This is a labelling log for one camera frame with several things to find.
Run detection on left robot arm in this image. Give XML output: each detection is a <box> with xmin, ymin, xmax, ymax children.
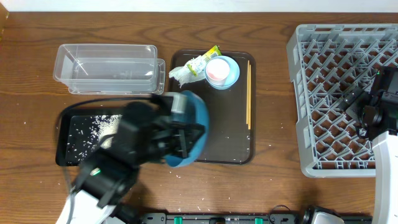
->
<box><xmin>57</xmin><ymin>91</ymin><xmax>210</xmax><ymax>223</ymax></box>

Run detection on crumpled white green wrapper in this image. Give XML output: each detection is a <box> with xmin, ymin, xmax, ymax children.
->
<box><xmin>169</xmin><ymin>45</ymin><xmax>221</xmax><ymax>87</ymax></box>

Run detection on clear plastic bin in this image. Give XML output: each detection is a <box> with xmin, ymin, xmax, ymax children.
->
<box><xmin>53</xmin><ymin>44</ymin><xmax>159</xmax><ymax>95</ymax></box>

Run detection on wooden chopstick right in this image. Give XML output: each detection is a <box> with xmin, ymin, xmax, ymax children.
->
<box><xmin>248</xmin><ymin>64</ymin><xmax>252</xmax><ymax>130</ymax></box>

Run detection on pink white cup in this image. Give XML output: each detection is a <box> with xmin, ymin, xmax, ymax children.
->
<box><xmin>205</xmin><ymin>58</ymin><xmax>231</xmax><ymax>86</ymax></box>

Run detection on wooden chopstick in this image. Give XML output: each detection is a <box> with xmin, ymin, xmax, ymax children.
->
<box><xmin>246</xmin><ymin>60</ymin><xmax>250</xmax><ymax>125</ymax></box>
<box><xmin>248</xmin><ymin>64</ymin><xmax>252</xmax><ymax>130</ymax></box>

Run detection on light blue small bowl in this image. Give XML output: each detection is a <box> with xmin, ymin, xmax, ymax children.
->
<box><xmin>205</xmin><ymin>55</ymin><xmax>240</xmax><ymax>90</ymax></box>

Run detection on black plastic tray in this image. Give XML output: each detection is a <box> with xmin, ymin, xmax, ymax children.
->
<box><xmin>55</xmin><ymin>108</ymin><xmax>123</xmax><ymax>166</ymax></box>

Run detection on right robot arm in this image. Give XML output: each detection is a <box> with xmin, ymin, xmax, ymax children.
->
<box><xmin>338</xmin><ymin>67</ymin><xmax>397</xmax><ymax>224</ymax></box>

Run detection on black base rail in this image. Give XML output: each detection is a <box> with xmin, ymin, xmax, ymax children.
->
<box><xmin>107</xmin><ymin>205</ymin><xmax>374</xmax><ymax>224</ymax></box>

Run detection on dark blue plate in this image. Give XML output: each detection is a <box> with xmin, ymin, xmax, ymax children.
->
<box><xmin>165</xmin><ymin>90</ymin><xmax>210</xmax><ymax>167</ymax></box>

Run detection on brown serving tray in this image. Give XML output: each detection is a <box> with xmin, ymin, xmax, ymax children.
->
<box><xmin>168</xmin><ymin>51</ymin><xmax>256</xmax><ymax>165</ymax></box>

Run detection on pile of white rice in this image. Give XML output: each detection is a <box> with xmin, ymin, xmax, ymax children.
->
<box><xmin>67</xmin><ymin>114</ymin><xmax>124</xmax><ymax>162</ymax></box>

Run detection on grey dishwasher rack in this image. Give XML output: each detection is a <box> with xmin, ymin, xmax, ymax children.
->
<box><xmin>287</xmin><ymin>24</ymin><xmax>397</xmax><ymax>178</ymax></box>

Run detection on wooden chopstick left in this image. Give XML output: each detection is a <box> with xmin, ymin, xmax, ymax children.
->
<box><xmin>246</xmin><ymin>60</ymin><xmax>250</xmax><ymax>125</ymax></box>

